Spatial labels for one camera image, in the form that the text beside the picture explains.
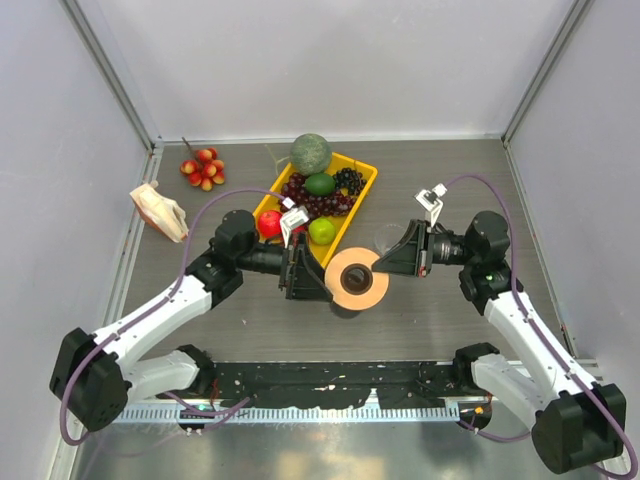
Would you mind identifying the dark green lime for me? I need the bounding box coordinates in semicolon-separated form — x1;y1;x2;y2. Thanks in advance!
304;173;336;196

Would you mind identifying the yellow plastic tray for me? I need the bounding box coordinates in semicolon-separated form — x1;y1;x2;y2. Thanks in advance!
271;153;378;267

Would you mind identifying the black grape bunch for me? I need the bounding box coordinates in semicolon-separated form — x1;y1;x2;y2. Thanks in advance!
333;168;367;197

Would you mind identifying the clear glass ribbed dripper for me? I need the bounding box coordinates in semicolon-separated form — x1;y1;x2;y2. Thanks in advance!
373;223;405;256

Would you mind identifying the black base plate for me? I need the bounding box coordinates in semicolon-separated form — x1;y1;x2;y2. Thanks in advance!
174;361;487;410

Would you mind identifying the green melon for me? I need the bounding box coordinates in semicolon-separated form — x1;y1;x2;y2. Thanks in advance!
289;133;332;176

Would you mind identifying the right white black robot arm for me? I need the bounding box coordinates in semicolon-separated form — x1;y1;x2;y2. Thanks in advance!
372;211;627;474

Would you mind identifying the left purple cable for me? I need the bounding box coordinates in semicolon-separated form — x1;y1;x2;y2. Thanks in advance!
59;187;294;447

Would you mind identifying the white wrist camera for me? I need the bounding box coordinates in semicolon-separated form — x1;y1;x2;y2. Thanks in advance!
279;197;310;247
414;183;447;226

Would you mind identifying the red grape bunch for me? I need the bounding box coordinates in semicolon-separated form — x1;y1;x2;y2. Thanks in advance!
280;173;360;219

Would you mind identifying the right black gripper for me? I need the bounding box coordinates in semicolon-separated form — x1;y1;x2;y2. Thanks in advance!
373;218;479;276

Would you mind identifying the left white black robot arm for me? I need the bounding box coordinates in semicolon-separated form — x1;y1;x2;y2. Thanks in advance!
49;210;333;432

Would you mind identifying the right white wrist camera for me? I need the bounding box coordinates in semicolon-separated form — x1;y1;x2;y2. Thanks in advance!
414;183;447;226

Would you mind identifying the red apple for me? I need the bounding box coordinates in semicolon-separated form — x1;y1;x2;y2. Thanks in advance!
257;210;282;239

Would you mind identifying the white slotted cable duct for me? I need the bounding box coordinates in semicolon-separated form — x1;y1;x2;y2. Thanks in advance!
114;402;460;425

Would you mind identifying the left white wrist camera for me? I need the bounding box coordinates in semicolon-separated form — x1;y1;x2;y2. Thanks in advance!
279;197;310;247

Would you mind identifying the purple cable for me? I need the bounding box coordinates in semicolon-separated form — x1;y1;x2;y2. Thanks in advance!
441;173;639;477
59;187;294;447

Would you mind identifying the red yellow cherry bunch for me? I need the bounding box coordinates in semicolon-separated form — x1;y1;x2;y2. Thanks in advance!
179;137;226;192

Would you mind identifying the light green apple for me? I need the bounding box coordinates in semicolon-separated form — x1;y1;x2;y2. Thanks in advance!
308;217;336;246

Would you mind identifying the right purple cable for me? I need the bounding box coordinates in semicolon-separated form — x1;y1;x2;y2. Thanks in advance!
441;173;639;477

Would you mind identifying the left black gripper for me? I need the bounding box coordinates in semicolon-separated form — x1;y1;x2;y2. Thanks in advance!
236;230;333;300

